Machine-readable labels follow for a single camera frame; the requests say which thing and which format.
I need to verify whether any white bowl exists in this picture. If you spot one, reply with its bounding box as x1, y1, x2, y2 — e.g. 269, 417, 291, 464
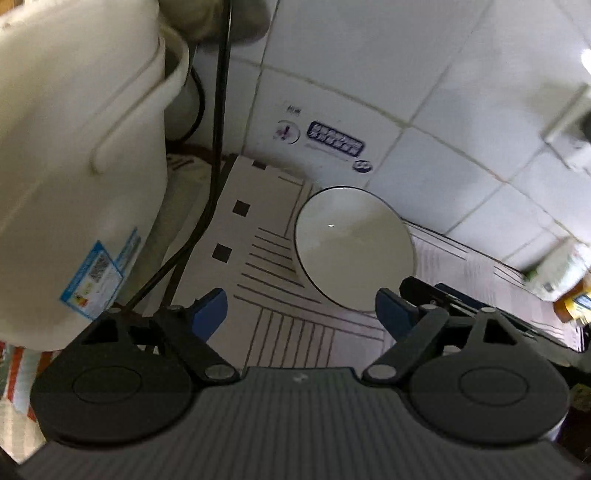
293, 186, 417, 314

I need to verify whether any striped white table mat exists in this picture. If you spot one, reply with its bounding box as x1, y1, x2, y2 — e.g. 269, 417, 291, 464
173, 157, 584, 369

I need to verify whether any white salt bag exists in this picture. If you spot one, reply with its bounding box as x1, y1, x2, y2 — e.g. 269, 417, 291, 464
525, 240, 590, 302

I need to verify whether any yellow label cooking wine bottle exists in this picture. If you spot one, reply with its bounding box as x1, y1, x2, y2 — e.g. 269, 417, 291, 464
553, 280, 591, 327

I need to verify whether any red striped cloth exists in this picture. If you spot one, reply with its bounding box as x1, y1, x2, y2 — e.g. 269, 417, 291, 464
0, 342, 60, 463

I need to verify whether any white rice cooker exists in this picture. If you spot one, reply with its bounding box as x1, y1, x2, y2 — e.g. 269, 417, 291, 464
1, 1, 189, 351

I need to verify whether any black rice cooker cord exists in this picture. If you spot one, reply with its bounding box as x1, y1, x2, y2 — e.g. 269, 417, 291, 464
124, 0, 233, 315

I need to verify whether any white wall socket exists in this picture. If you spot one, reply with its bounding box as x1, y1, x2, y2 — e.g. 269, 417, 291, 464
542, 84, 590, 172

